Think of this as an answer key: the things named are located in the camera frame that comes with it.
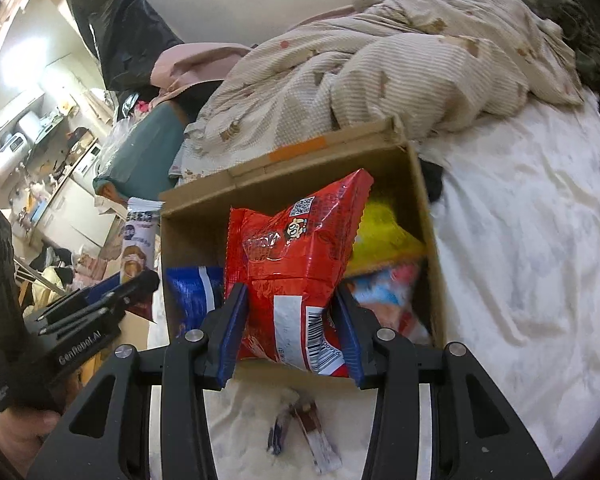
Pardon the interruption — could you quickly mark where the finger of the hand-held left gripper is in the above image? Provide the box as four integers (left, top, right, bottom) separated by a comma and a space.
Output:
82, 270, 161, 311

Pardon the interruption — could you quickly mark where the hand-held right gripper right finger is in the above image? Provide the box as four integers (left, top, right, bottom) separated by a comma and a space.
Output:
330, 285, 553, 480

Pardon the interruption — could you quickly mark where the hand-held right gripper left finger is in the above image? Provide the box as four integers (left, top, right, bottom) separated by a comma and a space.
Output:
25, 282, 251, 480

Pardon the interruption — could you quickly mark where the white snack bar packet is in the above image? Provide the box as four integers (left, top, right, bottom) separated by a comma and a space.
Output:
121, 197, 167, 323

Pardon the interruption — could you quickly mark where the brown cardboard box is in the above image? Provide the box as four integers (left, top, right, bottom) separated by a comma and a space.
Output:
158, 116, 448, 383

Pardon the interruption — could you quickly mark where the yellow snack packet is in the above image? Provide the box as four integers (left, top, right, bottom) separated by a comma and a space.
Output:
347, 200, 427, 278

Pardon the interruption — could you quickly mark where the person's left hand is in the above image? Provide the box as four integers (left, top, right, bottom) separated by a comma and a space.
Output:
0, 407, 63, 476

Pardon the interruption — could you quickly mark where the blue snack packet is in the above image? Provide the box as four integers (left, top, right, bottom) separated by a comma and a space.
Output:
165, 265, 226, 346

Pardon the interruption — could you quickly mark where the white and red snack packet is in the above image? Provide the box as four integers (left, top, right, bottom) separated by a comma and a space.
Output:
342, 257, 431, 346

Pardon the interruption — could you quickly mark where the white kitchen cabinet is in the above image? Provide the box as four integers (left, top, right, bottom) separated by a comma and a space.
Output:
27, 145, 126, 251

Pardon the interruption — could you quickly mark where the small white red packet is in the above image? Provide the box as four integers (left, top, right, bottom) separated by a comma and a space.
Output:
290, 400, 343, 476

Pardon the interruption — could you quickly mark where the small dark blue packet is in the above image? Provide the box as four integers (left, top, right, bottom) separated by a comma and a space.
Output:
267, 402, 301, 456

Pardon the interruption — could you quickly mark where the teal cushion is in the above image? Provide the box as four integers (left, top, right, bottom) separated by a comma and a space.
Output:
92, 105, 188, 201

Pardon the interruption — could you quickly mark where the black cloth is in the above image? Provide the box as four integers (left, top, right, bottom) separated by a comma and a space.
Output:
419, 159, 446, 205

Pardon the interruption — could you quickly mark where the white bed sheet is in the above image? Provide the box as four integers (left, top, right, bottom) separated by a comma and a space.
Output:
147, 85, 600, 480

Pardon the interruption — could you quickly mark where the pink garment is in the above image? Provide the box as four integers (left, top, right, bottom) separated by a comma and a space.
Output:
147, 42, 253, 106

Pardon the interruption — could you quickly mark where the black plastic bag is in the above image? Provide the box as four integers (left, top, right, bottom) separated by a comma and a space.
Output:
57, 0, 186, 93

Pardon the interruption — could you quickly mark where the beige printed blanket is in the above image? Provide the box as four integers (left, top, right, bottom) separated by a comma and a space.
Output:
169, 0, 588, 181

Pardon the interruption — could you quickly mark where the dark green garment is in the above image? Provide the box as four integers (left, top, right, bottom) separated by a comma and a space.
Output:
517, 0, 600, 181

